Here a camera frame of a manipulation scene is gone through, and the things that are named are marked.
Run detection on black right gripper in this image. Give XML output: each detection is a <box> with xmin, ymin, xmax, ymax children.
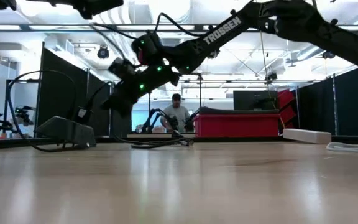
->
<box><xmin>101</xmin><ymin>73</ymin><xmax>149</xmax><ymax>116</ymax></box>

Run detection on small black USB charger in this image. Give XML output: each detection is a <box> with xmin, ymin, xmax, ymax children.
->
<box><xmin>72</xmin><ymin>106</ymin><xmax>90</xmax><ymax>124</ymax></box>

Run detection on long black USB cable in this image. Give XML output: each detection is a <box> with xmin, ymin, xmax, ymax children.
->
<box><xmin>84</xmin><ymin>81</ymin><xmax>196</xmax><ymax>150</ymax></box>

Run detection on grey pyramid power hub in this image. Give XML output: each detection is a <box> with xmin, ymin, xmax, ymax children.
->
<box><xmin>6</xmin><ymin>69</ymin><xmax>97</xmax><ymax>153</ymax></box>

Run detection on white power strip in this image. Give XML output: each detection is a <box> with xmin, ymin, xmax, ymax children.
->
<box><xmin>283</xmin><ymin>128</ymin><xmax>333</xmax><ymax>145</ymax></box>

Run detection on thin white USB cable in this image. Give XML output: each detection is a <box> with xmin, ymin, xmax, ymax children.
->
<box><xmin>326</xmin><ymin>141</ymin><xmax>358</xmax><ymax>156</ymax></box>

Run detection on black partition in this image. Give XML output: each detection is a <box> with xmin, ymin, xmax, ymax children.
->
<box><xmin>37</xmin><ymin>42</ymin><xmax>133</xmax><ymax>139</ymax></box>
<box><xmin>296</xmin><ymin>61</ymin><xmax>358</xmax><ymax>138</ymax></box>

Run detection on person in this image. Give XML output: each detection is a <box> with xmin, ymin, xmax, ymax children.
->
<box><xmin>160</xmin><ymin>93</ymin><xmax>192</xmax><ymax>134</ymax></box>

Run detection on black overhead crossbeam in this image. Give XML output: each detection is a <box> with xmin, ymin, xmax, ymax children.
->
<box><xmin>0</xmin><ymin>23</ymin><xmax>358</xmax><ymax>34</ymax></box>

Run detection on red plastic bin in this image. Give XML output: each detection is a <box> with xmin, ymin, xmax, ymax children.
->
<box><xmin>193</xmin><ymin>113</ymin><xmax>282</xmax><ymax>138</ymax></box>

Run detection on black monitor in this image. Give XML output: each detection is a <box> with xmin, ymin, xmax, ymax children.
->
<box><xmin>232</xmin><ymin>90</ymin><xmax>280</xmax><ymax>111</ymax></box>

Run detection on red shelf bins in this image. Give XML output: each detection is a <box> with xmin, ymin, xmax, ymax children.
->
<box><xmin>277</xmin><ymin>88</ymin><xmax>300</xmax><ymax>130</ymax></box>

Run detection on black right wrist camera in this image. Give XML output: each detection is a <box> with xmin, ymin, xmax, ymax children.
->
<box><xmin>109</xmin><ymin>57</ymin><xmax>136</xmax><ymax>78</ymax></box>

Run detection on thin black station frame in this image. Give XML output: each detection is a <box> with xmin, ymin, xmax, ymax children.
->
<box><xmin>149</xmin><ymin>73</ymin><xmax>203</xmax><ymax>134</ymax></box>

